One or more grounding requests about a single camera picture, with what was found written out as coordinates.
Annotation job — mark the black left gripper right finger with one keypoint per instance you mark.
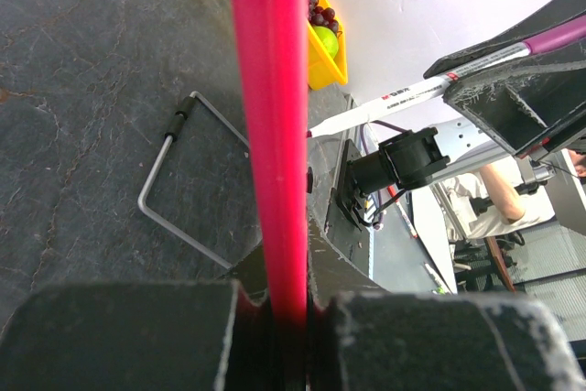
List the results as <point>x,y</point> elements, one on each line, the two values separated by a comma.
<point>363,337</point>

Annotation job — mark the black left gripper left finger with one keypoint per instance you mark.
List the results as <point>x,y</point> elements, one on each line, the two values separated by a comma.
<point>168,335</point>

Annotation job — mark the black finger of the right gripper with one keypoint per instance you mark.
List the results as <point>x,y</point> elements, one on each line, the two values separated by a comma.
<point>531,106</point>
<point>552,14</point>

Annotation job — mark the purple capped whiteboard marker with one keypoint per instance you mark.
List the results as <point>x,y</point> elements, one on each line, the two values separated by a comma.
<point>552,39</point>

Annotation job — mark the pink framed whiteboard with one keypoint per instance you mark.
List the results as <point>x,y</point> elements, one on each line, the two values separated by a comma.
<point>272,46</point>

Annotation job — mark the spare white whiteboard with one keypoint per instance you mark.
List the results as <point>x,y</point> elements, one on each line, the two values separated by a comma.
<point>431,228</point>

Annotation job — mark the person in white shirt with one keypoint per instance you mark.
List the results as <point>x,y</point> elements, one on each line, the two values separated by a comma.
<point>486,202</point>

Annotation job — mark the red marker pen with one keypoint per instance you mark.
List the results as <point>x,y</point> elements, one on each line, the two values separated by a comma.
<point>411,229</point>

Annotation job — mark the yellow plastic fruit bin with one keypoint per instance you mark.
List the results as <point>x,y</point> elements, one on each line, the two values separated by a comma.
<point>322,69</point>

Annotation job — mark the green apple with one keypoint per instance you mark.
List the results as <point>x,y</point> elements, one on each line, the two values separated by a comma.
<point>328,39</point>

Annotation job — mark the dark purple grape bunch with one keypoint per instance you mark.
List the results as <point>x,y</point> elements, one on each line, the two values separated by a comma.
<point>320,16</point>

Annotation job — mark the metal wire whiteboard stand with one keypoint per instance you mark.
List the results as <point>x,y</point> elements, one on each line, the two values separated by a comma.
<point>199,189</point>

